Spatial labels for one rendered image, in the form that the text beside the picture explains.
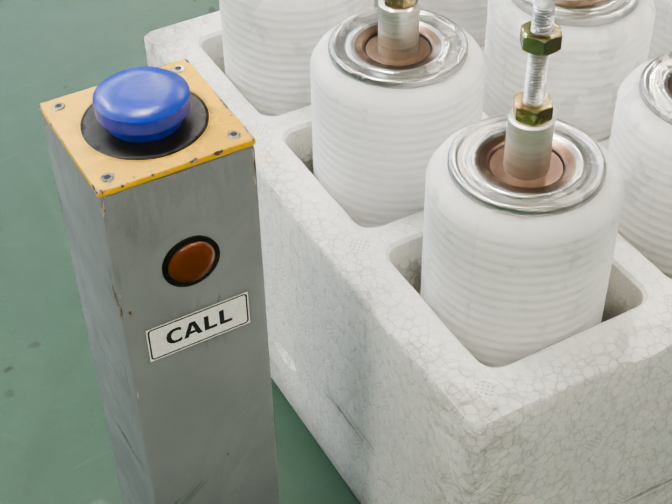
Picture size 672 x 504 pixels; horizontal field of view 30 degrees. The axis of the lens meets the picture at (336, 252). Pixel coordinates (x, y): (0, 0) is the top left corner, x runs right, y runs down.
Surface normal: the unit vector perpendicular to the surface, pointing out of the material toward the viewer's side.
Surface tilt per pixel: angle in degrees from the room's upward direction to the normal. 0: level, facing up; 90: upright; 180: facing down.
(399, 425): 90
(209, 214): 90
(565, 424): 90
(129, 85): 0
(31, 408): 0
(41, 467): 0
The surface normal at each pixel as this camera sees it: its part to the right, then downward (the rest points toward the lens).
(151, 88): -0.01, -0.74
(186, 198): 0.49, 0.58
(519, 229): -0.15, -0.10
